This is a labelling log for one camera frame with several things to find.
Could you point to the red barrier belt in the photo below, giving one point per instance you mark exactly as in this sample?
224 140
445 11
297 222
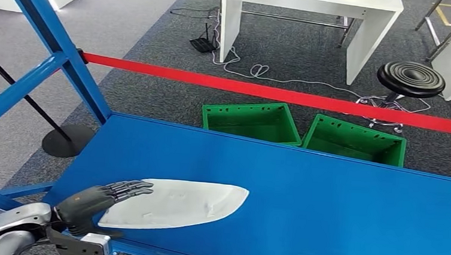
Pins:
252 88

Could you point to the black router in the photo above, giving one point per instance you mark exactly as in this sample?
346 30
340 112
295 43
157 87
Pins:
202 44

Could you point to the blue metal shelf rack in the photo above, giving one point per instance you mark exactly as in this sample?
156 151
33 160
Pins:
283 206

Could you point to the green plastic crate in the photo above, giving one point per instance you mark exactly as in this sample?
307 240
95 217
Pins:
249 130
352 133

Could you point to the white curved plastic part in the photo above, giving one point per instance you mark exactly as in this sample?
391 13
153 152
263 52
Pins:
180 207

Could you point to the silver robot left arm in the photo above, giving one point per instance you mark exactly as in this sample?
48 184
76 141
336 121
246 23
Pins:
8 226

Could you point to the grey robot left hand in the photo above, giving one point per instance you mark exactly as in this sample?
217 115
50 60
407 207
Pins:
85 204

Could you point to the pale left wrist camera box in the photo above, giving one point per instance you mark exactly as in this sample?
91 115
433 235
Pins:
82 247

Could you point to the black round ribbed stool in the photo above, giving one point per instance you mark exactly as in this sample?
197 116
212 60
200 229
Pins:
411 78

